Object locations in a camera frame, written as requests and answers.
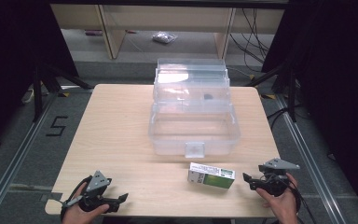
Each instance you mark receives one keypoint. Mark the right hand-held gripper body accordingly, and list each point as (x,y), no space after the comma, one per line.
(276,177)

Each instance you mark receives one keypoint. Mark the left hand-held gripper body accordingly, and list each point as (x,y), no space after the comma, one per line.
(97,182)

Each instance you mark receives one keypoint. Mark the white and green medicine box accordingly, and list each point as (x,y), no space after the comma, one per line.
(211,176)

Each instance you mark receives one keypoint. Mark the clear plastic storage box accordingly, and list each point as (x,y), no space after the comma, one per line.
(194,124)

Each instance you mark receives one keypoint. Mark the person's right hand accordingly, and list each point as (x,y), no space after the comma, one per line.
(282,205)

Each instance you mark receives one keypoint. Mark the person's left hand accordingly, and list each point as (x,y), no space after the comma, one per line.
(80,214)

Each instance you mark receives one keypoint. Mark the black metal stand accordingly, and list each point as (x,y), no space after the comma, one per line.
(40,90)
(287,87)

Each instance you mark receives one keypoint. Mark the black curtain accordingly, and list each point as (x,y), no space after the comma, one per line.
(9,62)
(335,77)

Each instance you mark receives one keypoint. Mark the light wooden shelf unit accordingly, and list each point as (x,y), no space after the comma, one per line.
(115,31)

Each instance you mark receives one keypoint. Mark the clear plastic bag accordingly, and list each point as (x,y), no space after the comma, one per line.
(164,37)

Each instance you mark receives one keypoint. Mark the aluminium floor rail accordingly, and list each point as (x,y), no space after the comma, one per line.
(310,155)
(15,155)

